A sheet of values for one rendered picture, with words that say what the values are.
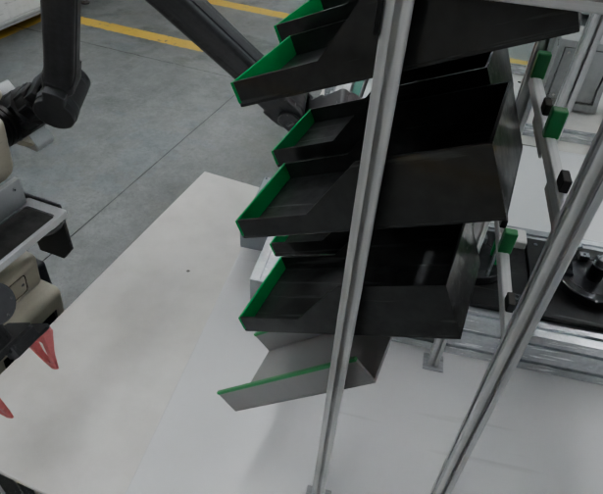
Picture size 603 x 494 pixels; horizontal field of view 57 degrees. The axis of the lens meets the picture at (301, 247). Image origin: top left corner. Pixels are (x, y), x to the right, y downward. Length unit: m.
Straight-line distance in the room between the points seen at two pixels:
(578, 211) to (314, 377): 0.40
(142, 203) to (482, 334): 2.14
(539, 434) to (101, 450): 0.77
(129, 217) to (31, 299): 1.53
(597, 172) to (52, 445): 0.91
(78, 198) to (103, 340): 1.93
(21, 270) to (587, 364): 1.18
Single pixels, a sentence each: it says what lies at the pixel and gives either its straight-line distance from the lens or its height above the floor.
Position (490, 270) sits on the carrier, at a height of 1.01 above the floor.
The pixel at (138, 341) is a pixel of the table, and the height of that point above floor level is 0.86.
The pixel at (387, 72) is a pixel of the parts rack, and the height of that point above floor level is 1.58.
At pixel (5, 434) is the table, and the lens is 1.12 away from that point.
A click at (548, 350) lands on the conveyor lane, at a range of 1.17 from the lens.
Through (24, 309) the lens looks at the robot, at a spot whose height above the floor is 0.80.
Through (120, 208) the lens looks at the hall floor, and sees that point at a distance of 2.94.
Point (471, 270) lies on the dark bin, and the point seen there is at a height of 1.33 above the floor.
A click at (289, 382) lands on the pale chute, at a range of 0.77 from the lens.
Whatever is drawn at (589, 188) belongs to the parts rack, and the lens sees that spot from 0.48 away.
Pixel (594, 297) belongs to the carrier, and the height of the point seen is 0.99.
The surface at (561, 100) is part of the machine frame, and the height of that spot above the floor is 1.01.
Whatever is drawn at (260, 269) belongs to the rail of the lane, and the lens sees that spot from 1.14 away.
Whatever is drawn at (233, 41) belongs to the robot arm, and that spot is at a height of 1.41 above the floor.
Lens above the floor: 1.75
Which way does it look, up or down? 42 degrees down
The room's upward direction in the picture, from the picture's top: 4 degrees clockwise
